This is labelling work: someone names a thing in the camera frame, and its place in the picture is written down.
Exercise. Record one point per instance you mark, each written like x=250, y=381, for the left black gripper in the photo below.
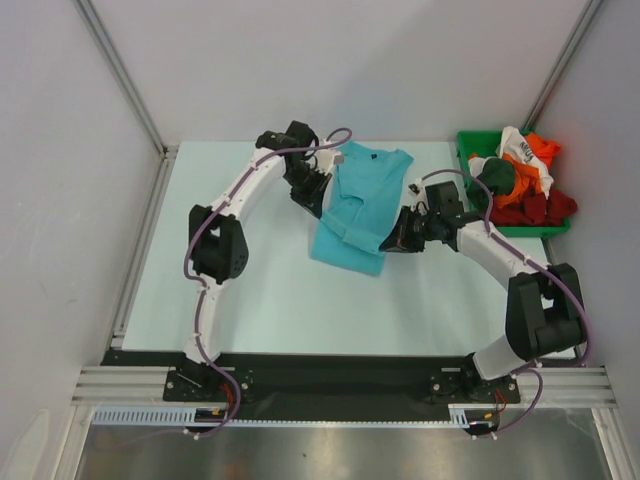
x=312, y=199

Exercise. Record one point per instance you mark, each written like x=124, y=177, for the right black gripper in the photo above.
x=409, y=230

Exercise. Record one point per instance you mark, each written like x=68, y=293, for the light blue t shirt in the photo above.
x=361, y=213

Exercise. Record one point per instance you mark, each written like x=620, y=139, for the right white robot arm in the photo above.
x=544, y=309

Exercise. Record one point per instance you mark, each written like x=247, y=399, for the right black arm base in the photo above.
x=450, y=385

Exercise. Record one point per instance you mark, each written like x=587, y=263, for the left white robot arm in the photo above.
x=217, y=252

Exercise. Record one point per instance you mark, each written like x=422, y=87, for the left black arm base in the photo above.
x=197, y=382

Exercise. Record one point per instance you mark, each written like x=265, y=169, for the dark green t shirt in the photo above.
x=497, y=174

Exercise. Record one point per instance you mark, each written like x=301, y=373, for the green plastic bin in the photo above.
x=485, y=143

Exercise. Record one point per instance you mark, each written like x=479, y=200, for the red t shirt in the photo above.
x=533, y=209

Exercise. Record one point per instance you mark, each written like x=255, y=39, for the orange t shirt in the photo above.
x=545, y=145

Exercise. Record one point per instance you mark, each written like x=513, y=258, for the white printed t shirt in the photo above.
x=515, y=172

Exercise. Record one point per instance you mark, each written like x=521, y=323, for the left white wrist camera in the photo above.
x=328, y=160

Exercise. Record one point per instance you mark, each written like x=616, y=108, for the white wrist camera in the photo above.
x=328, y=160
x=417, y=188

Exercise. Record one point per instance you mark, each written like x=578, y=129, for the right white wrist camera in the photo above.
x=417, y=188

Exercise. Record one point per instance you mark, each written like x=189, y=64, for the right aluminium corner post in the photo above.
x=577, y=36

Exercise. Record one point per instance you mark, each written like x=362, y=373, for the aluminium corner post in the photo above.
x=577, y=36
x=115, y=63

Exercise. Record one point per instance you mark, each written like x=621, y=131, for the white cable duct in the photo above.
x=202, y=417

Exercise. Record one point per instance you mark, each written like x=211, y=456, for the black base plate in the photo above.
x=329, y=388

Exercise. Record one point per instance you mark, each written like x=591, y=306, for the aluminium front rail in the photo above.
x=579, y=388

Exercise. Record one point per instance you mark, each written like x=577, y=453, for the left aluminium corner post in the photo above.
x=115, y=63

